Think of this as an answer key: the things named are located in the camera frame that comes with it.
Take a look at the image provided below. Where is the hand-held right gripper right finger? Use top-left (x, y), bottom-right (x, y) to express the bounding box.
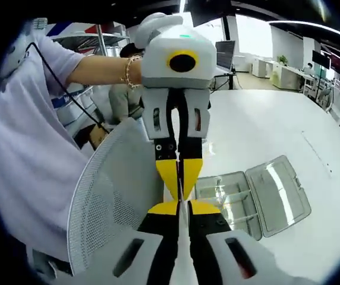
top-left (189, 199), bottom-right (313, 285)

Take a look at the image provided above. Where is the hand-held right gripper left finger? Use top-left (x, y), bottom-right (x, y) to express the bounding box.
top-left (86, 200), bottom-right (180, 285)

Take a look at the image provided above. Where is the clear grey guide fixture box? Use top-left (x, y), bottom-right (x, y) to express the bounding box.
top-left (194, 154), bottom-right (312, 241)

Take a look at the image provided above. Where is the white mesh office chair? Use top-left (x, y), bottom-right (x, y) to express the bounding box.
top-left (67, 118), bottom-right (171, 278)

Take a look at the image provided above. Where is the brown cardboard box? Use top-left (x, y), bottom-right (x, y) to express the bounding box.
top-left (89, 124), bottom-right (109, 150)

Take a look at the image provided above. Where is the black hanging monitor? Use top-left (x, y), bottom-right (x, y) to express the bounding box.
top-left (187, 0), bottom-right (233, 27)

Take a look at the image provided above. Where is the white blue storage box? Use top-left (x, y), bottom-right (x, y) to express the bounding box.
top-left (51, 85), bottom-right (94, 126)

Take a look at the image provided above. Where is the white cabinet row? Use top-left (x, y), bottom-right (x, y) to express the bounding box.
top-left (251, 58), bottom-right (304, 90)

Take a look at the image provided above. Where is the person's white shirt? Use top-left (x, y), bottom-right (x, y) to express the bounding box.
top-left (0, 29), bottom-right (99, 264)

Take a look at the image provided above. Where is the white chest device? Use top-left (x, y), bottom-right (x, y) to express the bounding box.
top-left (0, 38), bottom-right (31, 78)

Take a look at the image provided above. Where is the ceiling light strip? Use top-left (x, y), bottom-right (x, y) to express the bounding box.
top-left (267, 20), bottom-right (340, 39)

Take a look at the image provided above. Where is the black monitor on pole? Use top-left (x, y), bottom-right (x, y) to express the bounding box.
top-left (311, 49), bottom-right (331, 68)

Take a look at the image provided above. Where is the gold bracelet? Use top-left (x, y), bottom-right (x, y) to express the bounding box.
top-left (120, 55), bottom-right (143, 90)

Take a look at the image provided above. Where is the black chest device cable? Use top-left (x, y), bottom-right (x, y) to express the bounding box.
top-left (29, 42), bottom-right (111, 134)

